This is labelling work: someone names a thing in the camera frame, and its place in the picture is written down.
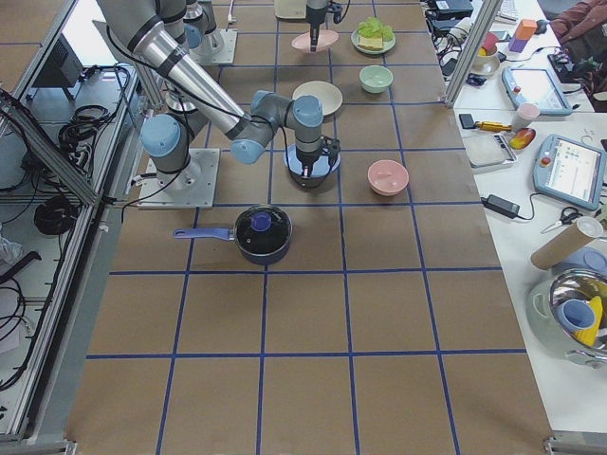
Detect far teach pendant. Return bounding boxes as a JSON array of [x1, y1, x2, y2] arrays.
[[501, 66, 573, 117]]

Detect lettuce leaf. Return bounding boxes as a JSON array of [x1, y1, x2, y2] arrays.
[[357, 17, 395, 41]]

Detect orange cylinder tool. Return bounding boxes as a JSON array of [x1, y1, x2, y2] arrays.
[[475, 121, 512, 133]]

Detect white bowl with toys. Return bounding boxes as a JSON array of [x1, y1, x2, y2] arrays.
[[470, 32, 500, 76]]

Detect black power adapter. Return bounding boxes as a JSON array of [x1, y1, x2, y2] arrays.
[[481, 194, 520, 219]]

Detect pink plate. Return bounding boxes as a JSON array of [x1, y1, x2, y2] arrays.
[[290, 30, 340, 54]]

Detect aluminium frame post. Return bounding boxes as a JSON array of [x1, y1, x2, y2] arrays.
[[443, 0, 501, 108]]

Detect green plate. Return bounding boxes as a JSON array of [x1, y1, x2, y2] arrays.
[[351, 30, 396, 55]]

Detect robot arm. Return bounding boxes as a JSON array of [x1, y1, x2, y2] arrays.
[[99, 1, 340, 189], [179, 0, 350, 53]]

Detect white cup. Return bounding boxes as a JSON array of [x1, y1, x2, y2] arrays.
[[511, 102, 541, 132]]

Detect blue plate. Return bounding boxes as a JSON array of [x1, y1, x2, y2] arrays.
[[283, 144, 340, 186]]

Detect green bowl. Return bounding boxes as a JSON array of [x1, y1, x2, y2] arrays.
[[359, 65, 394, 94]]

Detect black smartphone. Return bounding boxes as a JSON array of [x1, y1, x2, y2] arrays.
[[458, 113, 476, 130]]

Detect silver metal tray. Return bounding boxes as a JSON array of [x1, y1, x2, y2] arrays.
[[463, 134, 517, 173]]

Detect steel mixing bowl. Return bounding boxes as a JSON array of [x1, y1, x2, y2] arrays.
[[525, 269, 606, 369]]

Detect scissors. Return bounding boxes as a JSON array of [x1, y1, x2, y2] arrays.
[[541, 207, 582, 234]]

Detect cardboard tube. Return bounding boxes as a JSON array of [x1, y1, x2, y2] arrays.
[[530, 216, 604, 270]]

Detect mango fruit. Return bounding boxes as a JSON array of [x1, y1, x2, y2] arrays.
[[508, 128, 536, 151]]

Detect purple orange toy block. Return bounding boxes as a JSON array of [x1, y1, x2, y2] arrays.
[[507, 19, 537, 53]]

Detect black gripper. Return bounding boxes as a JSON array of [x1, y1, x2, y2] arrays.
[[305, 0, 351, 52], [295, 136, 340, 178]]

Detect white toaster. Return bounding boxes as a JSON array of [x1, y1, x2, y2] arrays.
[[274, 0, 306, 20]]

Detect bread slice on plate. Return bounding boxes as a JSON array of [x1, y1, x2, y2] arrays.
[[359, 35, 383, 51]]

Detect blue saucepan with lid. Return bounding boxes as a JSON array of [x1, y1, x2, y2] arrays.
[[173, 205, 293, 265]]

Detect pink bowl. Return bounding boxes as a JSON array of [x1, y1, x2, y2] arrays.
[[367, 159, 410, 196]]

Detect cream plate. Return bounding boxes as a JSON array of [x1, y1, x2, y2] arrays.
[[292, 81, 342, 117]]

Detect teach pendant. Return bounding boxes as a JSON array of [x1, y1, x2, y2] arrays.
[[532, 135, 606, 210], [501, 66, 573, 117]]

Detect near teach pendant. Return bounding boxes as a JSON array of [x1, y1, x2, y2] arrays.
[[532, 135, 606, 210]]

